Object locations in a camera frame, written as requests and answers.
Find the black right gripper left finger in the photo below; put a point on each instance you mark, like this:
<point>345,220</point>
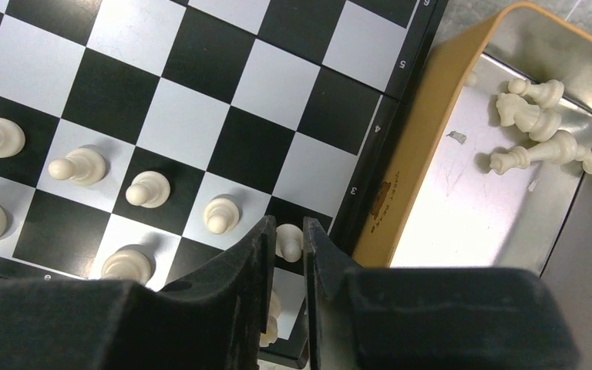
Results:
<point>211,318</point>

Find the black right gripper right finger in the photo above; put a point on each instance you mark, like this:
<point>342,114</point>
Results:
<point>428,318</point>

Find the white chess rook piece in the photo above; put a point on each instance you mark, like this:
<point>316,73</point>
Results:
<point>270,335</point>

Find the white chess bishop piece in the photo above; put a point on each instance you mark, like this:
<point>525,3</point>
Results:
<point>560,149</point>

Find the white chess king piece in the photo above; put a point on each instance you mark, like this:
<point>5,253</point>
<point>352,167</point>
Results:
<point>127,265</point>

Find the black white chess board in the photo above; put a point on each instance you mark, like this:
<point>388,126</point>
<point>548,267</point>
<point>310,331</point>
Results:
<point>281,106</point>

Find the yellow tray of white pieces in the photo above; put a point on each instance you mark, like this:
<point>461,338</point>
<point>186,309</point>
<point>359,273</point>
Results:
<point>440,205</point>

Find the white chess knight in tray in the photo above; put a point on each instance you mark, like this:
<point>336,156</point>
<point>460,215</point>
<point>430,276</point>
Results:
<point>539,124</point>

